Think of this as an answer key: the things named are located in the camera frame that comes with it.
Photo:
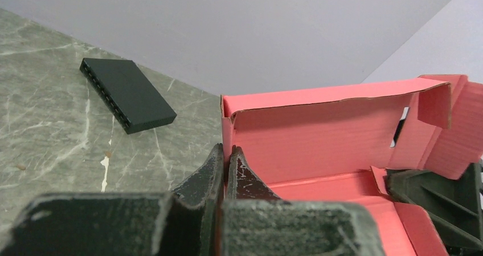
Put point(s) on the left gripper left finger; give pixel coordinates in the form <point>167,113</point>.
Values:
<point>178,222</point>

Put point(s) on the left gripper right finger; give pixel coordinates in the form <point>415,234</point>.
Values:
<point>256,221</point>

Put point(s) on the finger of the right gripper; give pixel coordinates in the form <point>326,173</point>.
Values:
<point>454,206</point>

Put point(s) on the red paper box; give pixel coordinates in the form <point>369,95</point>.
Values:
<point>338,143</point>

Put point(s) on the black flat box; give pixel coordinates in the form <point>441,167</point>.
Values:
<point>126,91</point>

